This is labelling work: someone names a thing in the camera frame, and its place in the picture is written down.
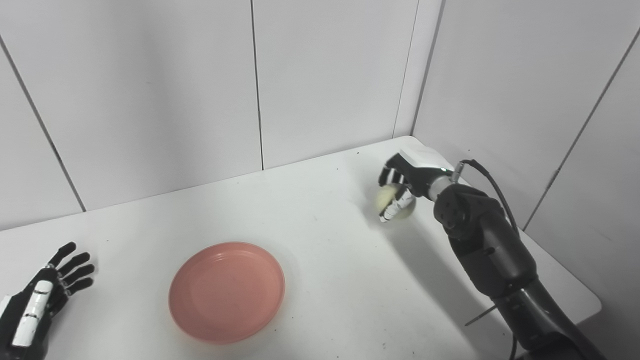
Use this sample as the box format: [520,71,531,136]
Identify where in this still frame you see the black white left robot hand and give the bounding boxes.
[0,241,96,360]

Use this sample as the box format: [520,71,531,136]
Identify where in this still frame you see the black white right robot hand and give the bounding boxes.
[378,147,454,224]

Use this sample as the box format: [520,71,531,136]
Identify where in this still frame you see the cream steamed bun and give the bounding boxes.
[375,183,417,221]

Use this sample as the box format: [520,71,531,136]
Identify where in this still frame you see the pink round plate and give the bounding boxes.
[168,242,286,345]

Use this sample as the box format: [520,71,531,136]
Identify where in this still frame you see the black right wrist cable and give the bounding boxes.
[451,159,521,236]

